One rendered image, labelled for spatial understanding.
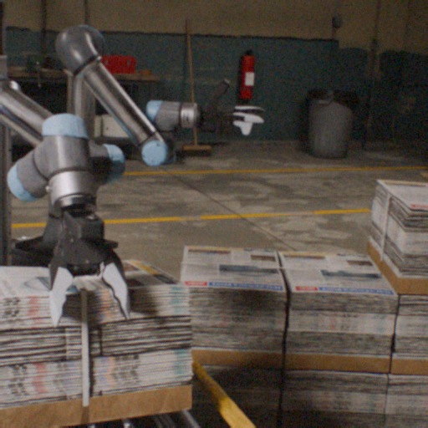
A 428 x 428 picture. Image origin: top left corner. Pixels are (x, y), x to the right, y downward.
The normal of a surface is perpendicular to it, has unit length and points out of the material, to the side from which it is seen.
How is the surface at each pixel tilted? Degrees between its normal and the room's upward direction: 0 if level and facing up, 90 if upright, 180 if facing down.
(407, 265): 90
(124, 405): 82
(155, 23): 90
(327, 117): 98
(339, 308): 90
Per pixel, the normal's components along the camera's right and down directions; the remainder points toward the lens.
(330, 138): -0.22, 0.26
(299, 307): 0.01, 0.25
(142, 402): 0.38, 0.11
